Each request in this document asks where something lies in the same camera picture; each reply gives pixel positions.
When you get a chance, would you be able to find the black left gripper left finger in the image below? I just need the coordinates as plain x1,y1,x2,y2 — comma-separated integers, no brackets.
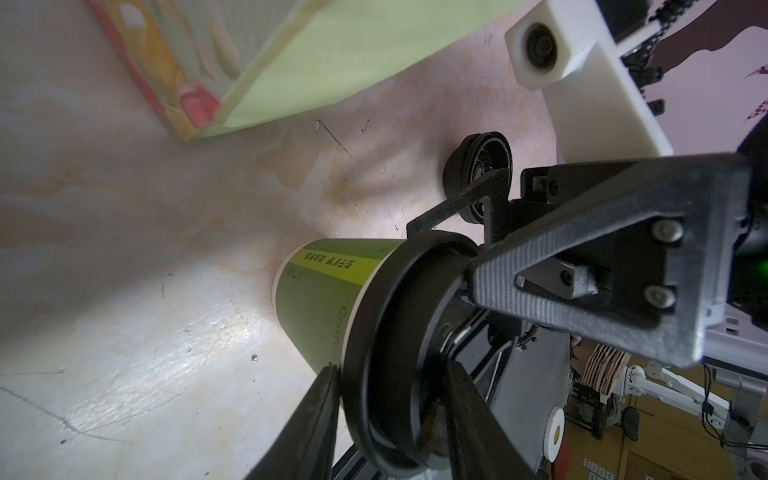
246,364,341,480

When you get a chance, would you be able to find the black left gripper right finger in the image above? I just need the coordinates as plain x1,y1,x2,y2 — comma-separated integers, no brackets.
443,360,535,479

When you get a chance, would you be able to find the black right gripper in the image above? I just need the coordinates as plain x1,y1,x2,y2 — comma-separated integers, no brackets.
406,122,767,367

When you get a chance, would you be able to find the green paper coffee cup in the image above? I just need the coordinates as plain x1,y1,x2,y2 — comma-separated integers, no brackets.
272,238,404,374

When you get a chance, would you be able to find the stack of black lids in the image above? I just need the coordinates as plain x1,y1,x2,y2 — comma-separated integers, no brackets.
442,131,513,229

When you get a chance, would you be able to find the green white paper bag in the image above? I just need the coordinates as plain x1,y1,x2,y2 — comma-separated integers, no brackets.
90,1,517,141

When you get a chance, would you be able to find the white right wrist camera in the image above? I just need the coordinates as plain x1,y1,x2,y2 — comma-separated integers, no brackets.
505,1,673,163

